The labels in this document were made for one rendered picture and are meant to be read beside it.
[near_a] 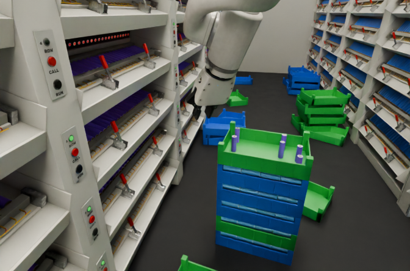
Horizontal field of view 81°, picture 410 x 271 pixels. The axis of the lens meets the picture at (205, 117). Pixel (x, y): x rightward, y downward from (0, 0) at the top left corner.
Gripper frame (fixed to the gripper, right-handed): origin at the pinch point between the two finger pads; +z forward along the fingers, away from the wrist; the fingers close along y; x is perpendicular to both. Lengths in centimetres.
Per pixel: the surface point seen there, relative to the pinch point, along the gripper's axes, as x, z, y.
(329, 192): -25, 43, 76
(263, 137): -1.9, 17.0, 31.6
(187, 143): 37, 72, 26
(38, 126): -7.1, -8.3, -39.2
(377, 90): 19, 17, 143
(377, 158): -16, 42, 129
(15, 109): -4.6, -10.6, -42.2
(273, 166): -17.8, 9.7, 21.4
